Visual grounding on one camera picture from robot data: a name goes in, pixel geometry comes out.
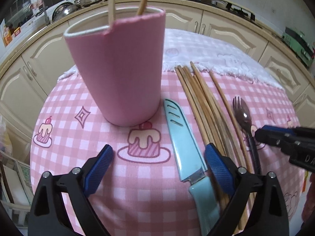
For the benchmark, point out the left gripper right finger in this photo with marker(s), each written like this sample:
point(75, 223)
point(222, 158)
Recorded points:
point(268, 215)

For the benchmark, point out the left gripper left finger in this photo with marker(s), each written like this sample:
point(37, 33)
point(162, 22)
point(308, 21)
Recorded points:
point(48, 214)

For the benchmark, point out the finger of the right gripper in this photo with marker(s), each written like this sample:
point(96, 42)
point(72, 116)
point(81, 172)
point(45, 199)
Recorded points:
point(289, 140)

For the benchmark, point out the dark metal spork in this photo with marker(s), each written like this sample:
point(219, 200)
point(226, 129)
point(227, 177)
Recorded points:
point(243, 117)

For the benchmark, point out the light blue sheathed knife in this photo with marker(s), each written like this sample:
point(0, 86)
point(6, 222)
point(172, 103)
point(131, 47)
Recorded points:
point(191, 166)

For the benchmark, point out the pink utensil cup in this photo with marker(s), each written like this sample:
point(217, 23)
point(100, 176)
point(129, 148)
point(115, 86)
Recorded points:
point(121, 63)

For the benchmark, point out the green kitchen appliance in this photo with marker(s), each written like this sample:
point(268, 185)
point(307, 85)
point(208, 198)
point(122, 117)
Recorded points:
point(295, 40)

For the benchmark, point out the pink checkered tablecloth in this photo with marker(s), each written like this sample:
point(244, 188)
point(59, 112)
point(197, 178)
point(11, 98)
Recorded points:
point(141, 193)

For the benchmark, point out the cream lower cabinets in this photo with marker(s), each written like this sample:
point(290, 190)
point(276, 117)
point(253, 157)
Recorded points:
point(30, 72)

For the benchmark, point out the steel wok pan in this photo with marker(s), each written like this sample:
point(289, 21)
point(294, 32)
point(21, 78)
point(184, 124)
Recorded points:
point(64, 9)

